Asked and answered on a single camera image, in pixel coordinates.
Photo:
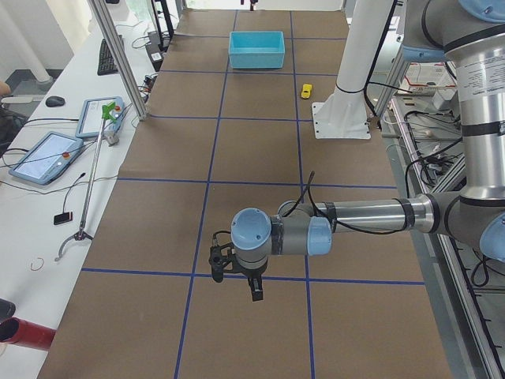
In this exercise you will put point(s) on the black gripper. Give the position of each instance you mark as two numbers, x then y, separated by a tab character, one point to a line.
250	274

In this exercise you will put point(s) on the yellow beetle toy car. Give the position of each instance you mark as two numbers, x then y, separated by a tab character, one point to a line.
306	91

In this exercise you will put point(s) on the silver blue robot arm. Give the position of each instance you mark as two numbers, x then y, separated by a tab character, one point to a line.
471	35

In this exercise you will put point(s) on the small black device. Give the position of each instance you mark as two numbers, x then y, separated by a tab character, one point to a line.
62	218

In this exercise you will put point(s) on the rubber band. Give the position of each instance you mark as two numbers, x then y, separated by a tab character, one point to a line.
36	264

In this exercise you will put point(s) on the far blue teach pendant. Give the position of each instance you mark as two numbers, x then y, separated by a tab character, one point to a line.
90	117

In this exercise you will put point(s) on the blue teach pendant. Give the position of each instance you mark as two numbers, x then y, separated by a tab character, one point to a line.
90	117
48	159

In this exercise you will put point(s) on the light blue plastic bin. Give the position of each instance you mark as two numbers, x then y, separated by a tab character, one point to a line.
256	50

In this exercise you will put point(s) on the near blue teach pendant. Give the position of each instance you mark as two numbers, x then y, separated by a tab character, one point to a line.
48	159

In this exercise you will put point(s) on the red cylinder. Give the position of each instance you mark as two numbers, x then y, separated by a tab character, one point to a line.
24	333

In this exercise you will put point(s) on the black keyboard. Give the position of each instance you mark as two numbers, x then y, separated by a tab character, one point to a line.
106	64

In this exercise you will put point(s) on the black computer mouse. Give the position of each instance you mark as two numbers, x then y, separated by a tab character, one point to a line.
55	101

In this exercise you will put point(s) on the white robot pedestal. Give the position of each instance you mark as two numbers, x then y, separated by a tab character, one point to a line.
343	115

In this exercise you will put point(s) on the green handled reacher grabber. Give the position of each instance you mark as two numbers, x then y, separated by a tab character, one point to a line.
92	169

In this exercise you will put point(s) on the aluminium frame post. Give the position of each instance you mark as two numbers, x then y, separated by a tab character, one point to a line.
107	27

